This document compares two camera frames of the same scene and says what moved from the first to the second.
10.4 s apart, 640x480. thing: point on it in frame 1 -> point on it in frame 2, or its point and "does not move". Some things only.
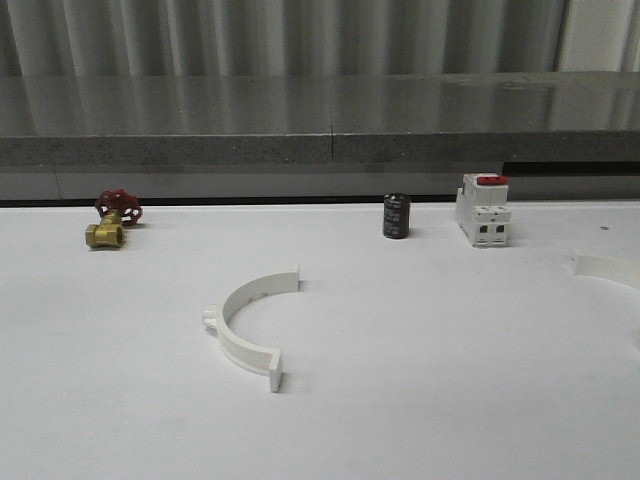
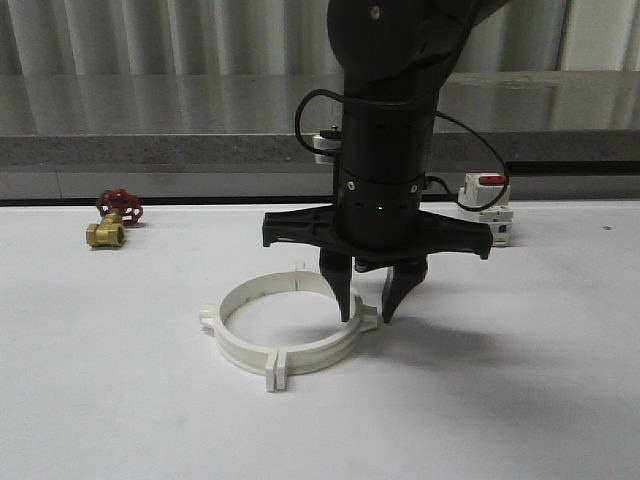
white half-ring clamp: [254, 357] does not move
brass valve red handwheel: [117, 209] does not move
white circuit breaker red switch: [482, 209] does not move
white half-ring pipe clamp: [621, 269] -> [363, 318]
